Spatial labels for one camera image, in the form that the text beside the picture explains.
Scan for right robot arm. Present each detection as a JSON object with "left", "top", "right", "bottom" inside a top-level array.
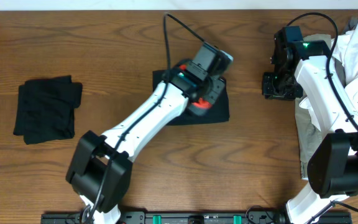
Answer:
[{"left": 262, "top": 40, "right": 358, "bottom": 223}]

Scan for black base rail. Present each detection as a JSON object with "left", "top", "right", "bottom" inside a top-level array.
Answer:
[{"left": 40, "top": 207, "right": 290, "bottom": 224}]

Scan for black leggings with red waistband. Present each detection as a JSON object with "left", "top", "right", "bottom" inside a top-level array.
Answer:
[{"left": 152, "top": 61, "right": 230, "bottom": 126}]

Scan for folded black garment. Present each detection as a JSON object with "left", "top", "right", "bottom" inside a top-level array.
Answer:
[{"left": 13, "top": 75, "right": 83, "bottom": 144}]

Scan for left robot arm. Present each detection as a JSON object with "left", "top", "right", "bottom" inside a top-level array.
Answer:
[{"left": 66, "top": 60, "right": 230, "bottom": 223}]

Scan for khaki beige garment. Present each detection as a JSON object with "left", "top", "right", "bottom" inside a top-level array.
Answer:
[{"left": 294, "top": 33, "right": 337, "bottom": 180}]

